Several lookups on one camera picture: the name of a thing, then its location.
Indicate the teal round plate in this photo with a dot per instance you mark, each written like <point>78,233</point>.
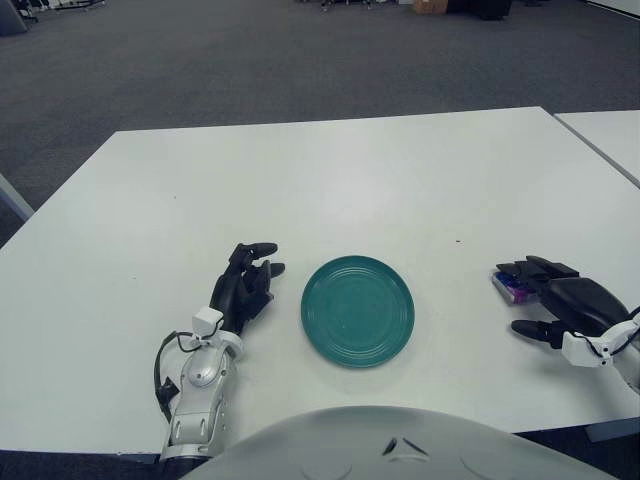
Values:
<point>357,312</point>

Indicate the white side table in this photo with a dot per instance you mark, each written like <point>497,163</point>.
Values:
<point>610,132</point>

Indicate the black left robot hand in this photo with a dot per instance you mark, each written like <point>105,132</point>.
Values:
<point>232,295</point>

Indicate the blue purple gum pack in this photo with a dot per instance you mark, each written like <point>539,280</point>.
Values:
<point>515,296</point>

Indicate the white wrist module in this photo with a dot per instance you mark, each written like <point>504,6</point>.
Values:
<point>206,320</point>
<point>580,350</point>

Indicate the black bin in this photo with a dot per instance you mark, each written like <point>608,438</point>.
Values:
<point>495,9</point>

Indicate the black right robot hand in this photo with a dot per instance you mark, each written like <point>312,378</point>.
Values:
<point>585,305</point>

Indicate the grey robot torso shell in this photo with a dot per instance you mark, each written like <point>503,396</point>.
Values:
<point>390,450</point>

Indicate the brown cardboard box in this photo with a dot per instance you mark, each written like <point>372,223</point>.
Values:
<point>429,6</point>

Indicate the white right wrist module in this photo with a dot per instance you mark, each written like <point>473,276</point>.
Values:
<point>580,350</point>

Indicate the grey table frame bracket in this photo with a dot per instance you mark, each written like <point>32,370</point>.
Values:
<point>612,433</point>

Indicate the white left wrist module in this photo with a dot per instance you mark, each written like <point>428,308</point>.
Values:
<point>206,320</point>

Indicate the grey table leg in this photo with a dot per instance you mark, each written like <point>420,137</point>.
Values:
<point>14,197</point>

